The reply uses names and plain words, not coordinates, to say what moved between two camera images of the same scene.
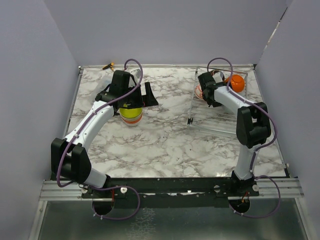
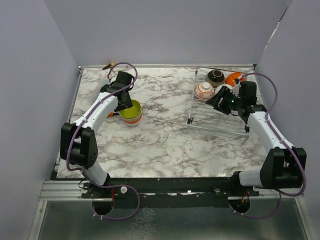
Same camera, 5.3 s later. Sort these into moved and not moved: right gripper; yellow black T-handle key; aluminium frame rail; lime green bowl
Moved: right gripper
Not moved: lime green bowl; aluminium frame rail; yellow black T-handle key
